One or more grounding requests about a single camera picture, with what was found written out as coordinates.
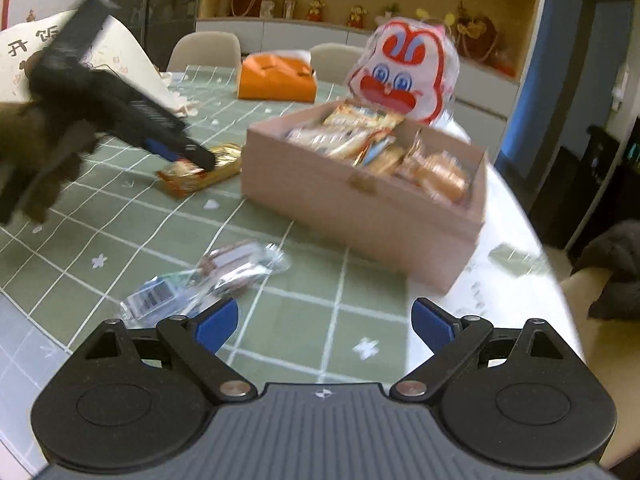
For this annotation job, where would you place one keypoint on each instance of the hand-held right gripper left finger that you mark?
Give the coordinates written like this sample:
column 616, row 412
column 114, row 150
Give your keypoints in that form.
column 220, row 322

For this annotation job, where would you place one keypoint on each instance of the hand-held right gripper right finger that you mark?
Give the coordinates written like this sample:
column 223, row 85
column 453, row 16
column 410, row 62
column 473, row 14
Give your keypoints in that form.
column 430, row 322

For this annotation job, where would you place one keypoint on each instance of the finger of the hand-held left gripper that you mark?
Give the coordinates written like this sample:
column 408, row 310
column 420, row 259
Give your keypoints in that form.
column 159, row 149
column 197, row 155

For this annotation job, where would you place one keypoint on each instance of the yellow red snack packet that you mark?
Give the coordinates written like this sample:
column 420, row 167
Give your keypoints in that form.
column 220, row 170

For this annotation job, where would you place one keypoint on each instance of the silver clear snack packet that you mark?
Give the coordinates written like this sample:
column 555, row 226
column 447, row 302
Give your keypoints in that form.
column 230, row 270

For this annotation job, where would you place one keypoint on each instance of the pink cardboard box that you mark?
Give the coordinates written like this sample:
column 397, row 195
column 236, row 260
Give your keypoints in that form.
column 350, row 210

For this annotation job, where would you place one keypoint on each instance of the round cake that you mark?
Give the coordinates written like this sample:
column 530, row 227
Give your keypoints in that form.
column 442, row 175

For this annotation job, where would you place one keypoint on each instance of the pile of assorted snack packets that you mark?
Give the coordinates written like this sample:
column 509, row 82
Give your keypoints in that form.
column 345, row 135

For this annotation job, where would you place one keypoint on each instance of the person's left hand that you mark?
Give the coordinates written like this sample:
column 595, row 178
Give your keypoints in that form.
column 35, row 135

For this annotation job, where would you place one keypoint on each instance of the white printed paper bag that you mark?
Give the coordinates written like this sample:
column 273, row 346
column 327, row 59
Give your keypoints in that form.
column 115, row 55

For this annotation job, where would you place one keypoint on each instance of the white handwritten paper sheet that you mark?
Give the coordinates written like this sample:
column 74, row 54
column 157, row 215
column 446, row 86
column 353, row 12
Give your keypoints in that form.
column 480, row 305

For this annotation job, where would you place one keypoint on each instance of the green grid tablecloth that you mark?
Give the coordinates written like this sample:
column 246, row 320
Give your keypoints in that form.
column 300, row 320

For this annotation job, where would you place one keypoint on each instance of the dark glass door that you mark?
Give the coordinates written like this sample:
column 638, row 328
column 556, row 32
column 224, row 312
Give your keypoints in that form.
column 150, row 10

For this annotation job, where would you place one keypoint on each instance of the beige dining chair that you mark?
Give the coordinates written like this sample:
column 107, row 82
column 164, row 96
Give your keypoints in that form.
column 205, row 50
column 332, row 60

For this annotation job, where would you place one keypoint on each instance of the orange tissue box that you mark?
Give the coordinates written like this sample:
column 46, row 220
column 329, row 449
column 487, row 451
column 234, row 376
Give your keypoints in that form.
column 275, row 80

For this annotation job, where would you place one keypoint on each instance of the white wooden shelf cabinet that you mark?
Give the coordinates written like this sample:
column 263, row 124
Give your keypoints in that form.
column 300, row 35

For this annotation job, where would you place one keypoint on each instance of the beige chair with jackets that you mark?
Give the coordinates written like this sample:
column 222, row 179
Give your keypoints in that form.
column 595, row 360

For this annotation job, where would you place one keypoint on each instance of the small golden red figurine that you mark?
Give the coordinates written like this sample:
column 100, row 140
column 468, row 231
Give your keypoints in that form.
column 315, row 10
column 356, row 16

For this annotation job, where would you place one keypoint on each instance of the dark padded jacket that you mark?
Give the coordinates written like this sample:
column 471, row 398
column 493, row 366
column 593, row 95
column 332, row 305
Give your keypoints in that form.
column 617, row 270

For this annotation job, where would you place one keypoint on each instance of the dark cabinet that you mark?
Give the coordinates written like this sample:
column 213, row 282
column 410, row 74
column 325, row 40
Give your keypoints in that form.
column 600, row 185

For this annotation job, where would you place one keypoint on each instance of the white orange rabbit bag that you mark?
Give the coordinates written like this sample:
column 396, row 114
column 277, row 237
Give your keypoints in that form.
column 400, row 70

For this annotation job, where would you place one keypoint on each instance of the small white vase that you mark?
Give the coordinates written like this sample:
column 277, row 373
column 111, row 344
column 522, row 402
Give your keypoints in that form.
column 391, row 10

